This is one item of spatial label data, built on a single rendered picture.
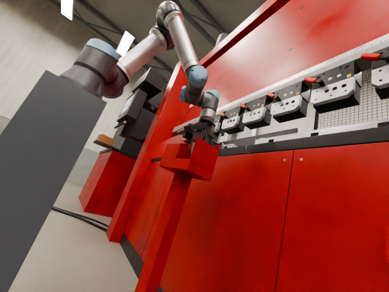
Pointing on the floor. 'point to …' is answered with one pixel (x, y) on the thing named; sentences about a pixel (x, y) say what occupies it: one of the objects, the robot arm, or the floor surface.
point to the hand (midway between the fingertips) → (194, 158)
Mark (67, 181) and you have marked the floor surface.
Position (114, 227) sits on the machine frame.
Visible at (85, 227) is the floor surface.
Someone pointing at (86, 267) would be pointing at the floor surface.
